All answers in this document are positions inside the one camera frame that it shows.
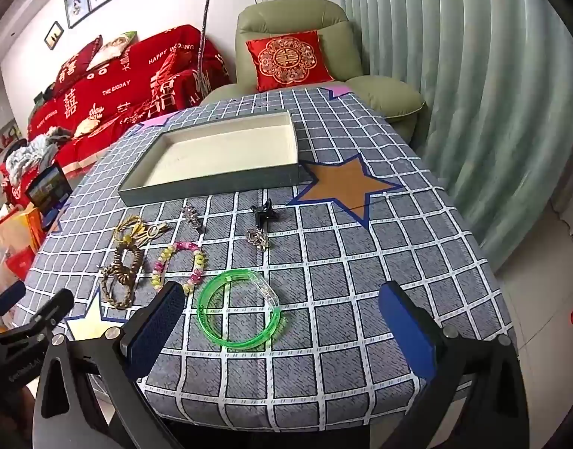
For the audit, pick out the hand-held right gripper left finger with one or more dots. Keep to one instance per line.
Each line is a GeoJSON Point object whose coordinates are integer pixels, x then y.
{"type": "Point", "coordinates": [155, 332]}

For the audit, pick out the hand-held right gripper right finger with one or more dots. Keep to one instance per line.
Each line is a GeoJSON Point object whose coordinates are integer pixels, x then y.
{"type": "Point", "coordinates": [405, 332]}

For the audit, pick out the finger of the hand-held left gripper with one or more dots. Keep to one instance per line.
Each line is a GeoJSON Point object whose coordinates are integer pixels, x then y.
{"type": "Point", "coordinates": [8, 297]}
{"type": "Point", "coordinates": [50, 311]}

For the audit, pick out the heart gem hair clip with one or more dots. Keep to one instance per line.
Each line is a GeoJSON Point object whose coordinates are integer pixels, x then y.
{"type": "Point", "coordinates": [257, 238]}

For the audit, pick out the black claw hair clip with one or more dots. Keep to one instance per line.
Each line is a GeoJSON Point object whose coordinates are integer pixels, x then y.
{"type": "Point", "coordinates": [263, 213]}

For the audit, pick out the grey shallow tray box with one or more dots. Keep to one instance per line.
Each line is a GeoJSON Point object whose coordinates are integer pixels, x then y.
{"type": "Point", "coordinates": [221, 149]}

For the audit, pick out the grey checkered tablecloth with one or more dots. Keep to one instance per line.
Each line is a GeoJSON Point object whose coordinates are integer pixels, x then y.
{"type": "Point", "coordinates": [361, 290]}

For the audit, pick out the orange box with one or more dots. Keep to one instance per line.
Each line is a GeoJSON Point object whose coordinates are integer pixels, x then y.
{"type": "Point", "coordinates": [20, 231]}

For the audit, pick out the gold hair clip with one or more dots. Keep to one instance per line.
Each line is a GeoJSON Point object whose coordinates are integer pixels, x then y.
{"type": "Point", "coordinates": [151, 233]}

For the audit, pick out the tablet screen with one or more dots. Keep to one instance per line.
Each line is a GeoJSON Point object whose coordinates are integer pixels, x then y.
{"type": "Point", "coordinates": [48, 188]}

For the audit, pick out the silver rhinestone hair clip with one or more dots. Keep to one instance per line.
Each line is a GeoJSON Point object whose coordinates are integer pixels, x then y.
{"type": "Point", "coordinates": [192, 216]}

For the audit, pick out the pile of clothes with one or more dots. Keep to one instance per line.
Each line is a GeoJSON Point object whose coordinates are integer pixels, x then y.
{"type": "Point", "coordinates": [29, 154]}

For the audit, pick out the beige round cushion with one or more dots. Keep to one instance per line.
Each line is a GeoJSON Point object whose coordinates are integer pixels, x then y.
{"type": "Point", "coordinates": [85, 127]}

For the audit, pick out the red printed sofa cover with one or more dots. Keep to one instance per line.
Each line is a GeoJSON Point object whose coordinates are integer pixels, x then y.
{"type": "Point", "coordinates": [127, 89]}

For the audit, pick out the floral pillow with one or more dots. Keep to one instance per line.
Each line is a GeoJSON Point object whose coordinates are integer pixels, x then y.
{"type": "Point", "coordinates": [113, 46]}

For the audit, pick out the pale green curtain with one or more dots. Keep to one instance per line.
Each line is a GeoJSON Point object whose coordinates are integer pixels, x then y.
{"type": "Point", "coordinates": [455, 56]}

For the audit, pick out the red embroidered cushion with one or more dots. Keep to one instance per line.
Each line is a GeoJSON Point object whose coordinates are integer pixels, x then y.
{"type": "Point", "coordinates": [286, 58]}

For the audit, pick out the gooseneck phone holder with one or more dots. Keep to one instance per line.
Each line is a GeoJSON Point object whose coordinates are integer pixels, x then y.
{"type": "Point", "coordinates": [204, 23]}

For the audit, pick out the green leather armchair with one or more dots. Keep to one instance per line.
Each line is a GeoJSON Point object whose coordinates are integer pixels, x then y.
{"type": "Point", "coordinates": [286, 16]}

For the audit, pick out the wall poster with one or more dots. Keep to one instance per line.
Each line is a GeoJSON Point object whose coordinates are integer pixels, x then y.
{"type": "Point", "coordinates": [2, 140]}

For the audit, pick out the small black picture frame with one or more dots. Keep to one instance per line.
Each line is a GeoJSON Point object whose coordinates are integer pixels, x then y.
{"type": "Point", "coordinates": [54, 35]}

